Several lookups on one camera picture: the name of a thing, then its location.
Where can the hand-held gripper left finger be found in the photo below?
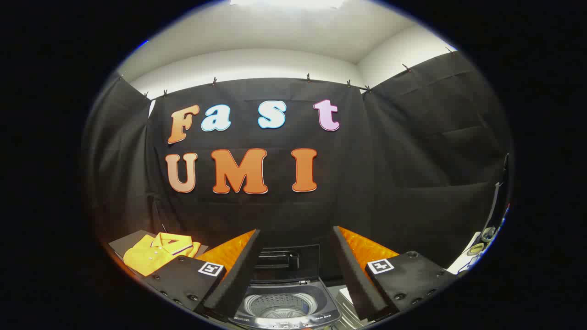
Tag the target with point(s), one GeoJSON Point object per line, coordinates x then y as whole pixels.
{"type": "Point", "coordinates": [238, 279]}

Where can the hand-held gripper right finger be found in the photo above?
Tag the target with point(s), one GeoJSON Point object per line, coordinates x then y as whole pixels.
{"type": "Point", "coordinates": [353, 279]}

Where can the grey washing machine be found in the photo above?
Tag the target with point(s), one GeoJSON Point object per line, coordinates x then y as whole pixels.
{"type": "Point", "coordinates": [328, 302]}

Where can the yellow polo shirt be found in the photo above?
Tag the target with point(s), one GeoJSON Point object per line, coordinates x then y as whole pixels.
{"type": "Point", "coordinates": [151, 256]}

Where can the grey ribbed object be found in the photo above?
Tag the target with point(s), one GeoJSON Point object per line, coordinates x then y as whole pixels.
{"type": "Point", "coordinates": [346, 311]}

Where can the white side shelf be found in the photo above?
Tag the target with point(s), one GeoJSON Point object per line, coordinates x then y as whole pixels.
{"type": "Point", "coordinates": [461, 259]}

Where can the black backdrop cloth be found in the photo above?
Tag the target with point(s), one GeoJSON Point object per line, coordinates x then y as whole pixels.
{"type": "Point", "coordinates": [390, 174]}

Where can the grey platform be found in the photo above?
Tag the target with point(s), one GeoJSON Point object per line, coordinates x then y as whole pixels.
{"type": "Point", "coordinates": [123, 241]}

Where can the tape roll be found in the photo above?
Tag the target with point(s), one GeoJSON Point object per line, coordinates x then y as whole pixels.
{"type": "Point", "coordinates": [489, 234]}
{"type": "Point", "coordinates": [475, 250]}

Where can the dark upright stand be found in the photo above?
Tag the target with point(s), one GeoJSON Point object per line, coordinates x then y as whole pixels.
{"type": "Point", "coordinates": [497, 201]}

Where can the row of small backdrop clips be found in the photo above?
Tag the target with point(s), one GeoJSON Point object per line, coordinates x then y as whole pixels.
{"type": "Point", "coordinates": [308, 78]}

